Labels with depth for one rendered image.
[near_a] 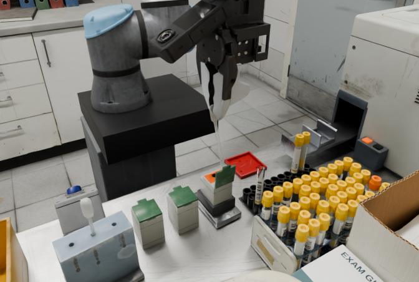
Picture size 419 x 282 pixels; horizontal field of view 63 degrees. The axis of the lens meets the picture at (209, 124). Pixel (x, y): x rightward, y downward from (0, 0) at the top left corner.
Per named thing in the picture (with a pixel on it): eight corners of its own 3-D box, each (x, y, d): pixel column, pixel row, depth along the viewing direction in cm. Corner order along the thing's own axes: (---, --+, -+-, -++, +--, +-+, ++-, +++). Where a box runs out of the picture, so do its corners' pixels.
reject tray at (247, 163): (249, 153, 80) (249, 150, 79) (267, 169, 75) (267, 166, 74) (224, 162, 77) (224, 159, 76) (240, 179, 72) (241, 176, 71)
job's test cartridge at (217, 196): (217, 191, 66) (218, 166, 63) (232, 206, 63) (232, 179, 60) (200, 199, 65) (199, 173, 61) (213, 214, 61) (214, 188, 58)
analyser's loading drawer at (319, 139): (343, 125, 86) (346, 107, 84) (364, 138, 82) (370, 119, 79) (280, 148, 78) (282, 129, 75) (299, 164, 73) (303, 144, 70)
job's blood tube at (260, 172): (257, 206, 64) (262, 164, 59) (262, 211, 63) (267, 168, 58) (252, 209, 64) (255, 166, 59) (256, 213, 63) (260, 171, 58)
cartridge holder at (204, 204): (214, 189, 69) (215, 175, 67) (241, 217, 63) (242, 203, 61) (191, 199, 67) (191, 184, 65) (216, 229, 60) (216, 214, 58)
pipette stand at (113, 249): (126, 247, 57) (117, 203, 52) (144, 278, 52) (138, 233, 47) (65, 279, 52) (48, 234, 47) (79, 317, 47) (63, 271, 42)
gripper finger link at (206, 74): (240, 110, 57) (243, 58, 53) (210, 119, 55) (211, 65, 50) (229, 103, 60) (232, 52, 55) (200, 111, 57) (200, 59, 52)
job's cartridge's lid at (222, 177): (234, 160, 57) (236, 162, 57) (232, 179, 60) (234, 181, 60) (215, 168, 55) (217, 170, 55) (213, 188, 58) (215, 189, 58)
